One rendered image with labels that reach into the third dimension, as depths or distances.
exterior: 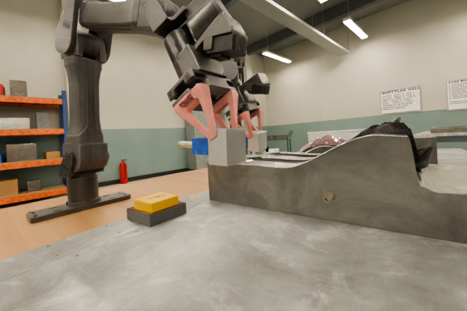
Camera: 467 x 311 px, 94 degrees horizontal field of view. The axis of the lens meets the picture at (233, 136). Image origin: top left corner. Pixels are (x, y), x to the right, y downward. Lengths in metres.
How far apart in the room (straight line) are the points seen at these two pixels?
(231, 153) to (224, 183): 0.18
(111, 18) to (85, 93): 0.18
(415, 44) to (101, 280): 7.93
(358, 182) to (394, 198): 0.05
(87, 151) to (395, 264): 0.57
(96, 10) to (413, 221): 0.66
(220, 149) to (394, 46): 7.82
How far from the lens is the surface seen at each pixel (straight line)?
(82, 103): 0.60
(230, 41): 0.34
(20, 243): 0.51
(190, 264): 0.30
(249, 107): 0.63
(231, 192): 0.49
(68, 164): 0.61
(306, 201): 0.41
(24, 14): 6.26
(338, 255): 0.31
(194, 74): 0.33
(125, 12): 0.52
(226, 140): 0.31
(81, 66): 0.61
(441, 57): 7.81
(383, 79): 7.89
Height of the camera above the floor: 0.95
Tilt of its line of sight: level
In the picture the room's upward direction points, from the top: 4 degrees counter-clockwise
